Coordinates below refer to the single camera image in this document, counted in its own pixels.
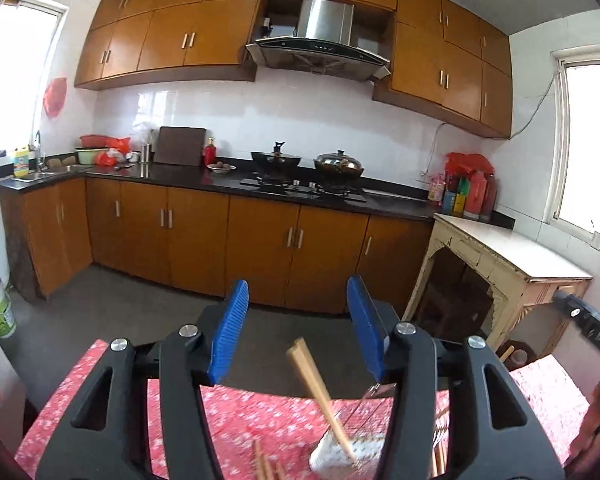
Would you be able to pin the yellow detergent bottle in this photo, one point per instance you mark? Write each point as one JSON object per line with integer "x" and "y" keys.
{"x": 21, "y": 162}

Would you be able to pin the wooden wall cabinets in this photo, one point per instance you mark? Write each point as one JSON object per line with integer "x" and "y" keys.
{"x": 205, "y": 35}

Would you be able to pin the black gas stove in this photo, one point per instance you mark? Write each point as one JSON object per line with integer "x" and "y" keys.
{"x": 305, "y": 190}

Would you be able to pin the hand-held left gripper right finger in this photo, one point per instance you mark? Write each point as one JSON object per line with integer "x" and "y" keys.
{"x": 367, "y": 330}

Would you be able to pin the red oil bottle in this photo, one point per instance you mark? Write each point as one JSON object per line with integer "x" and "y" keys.
{"x": 474, "y": 195}

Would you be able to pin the white plate with food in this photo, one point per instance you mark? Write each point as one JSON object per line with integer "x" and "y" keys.
{"x": 221, "y": 168}

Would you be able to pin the black kitchen countertop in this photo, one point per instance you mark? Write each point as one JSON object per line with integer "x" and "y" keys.
{"x": 190, "y": 176}

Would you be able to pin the wooden chopstick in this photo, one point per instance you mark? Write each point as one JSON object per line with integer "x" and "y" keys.
{"x": 443, "y": 455}
{"x": 325, "y": 395}
{"x": 269, "y": 469}
{"x": 436, "y": 460}
{"x": 312, "y": 385}
{"x": 258, "y": 460}

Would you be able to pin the white framed window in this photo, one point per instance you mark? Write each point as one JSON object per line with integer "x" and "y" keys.
{"x": 595, "y": 150}
{"x": 15, "y": 75}

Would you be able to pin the black wok with lid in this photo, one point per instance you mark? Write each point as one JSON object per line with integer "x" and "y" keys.
{"x": 276, "y": 162}

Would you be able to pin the white plastic bag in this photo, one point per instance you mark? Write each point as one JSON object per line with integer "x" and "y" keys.
{"x": 142, "y": 135}

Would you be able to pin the green plastic basin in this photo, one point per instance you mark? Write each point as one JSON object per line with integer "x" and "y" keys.
{"x": 90, "y": 156}

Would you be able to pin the colourful carton box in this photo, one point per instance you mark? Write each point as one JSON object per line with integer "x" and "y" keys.
{"x": 454, "y": 197}

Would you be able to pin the red plastic basin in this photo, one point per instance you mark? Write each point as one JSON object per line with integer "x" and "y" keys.
{"x": 94, "y": 141}

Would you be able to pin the wok with metal lid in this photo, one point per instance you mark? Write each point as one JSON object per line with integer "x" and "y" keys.
{"x": 339, "y": 164}

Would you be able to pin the small red bottle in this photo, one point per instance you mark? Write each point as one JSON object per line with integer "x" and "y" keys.
{"x": 210, "y": 154}

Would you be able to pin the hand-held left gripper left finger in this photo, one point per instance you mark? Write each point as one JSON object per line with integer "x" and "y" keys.
{"x": 227, "y": 335}

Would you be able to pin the pink packet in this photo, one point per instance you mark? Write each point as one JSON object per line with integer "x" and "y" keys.
{"x": 436, "y": 190}

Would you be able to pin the cream wooden side table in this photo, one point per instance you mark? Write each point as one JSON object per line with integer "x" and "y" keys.
{"x": 510, "y": 245}

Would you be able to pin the steel cup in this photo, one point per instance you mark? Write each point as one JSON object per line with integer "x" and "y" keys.
{"x": 145, "y": 154}

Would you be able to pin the dark wooden cutting board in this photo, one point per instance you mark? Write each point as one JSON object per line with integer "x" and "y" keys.
{"x": 179, "y": 146}

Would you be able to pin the steel sink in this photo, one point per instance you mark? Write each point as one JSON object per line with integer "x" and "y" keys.
{"x": 32, "y": 176}

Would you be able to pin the steel faucet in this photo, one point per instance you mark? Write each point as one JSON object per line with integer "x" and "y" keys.
{"x": 39, "y": 152}

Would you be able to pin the wooden base cabinets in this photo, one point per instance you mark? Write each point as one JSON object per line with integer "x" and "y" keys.
{"x": 260, "y": 245}

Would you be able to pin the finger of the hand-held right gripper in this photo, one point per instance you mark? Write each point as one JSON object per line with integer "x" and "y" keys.
{"x": 570, "y": 310}

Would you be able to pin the red floral tablecloth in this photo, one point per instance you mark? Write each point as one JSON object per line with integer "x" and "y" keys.
{"x": 260, "y": 410}

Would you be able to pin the dark red bottle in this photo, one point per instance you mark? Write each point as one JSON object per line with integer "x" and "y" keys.
{"x": 490, "y": 197}

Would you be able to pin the steel range hood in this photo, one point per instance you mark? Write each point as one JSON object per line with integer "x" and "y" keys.
{"x": 325, "y": 20}

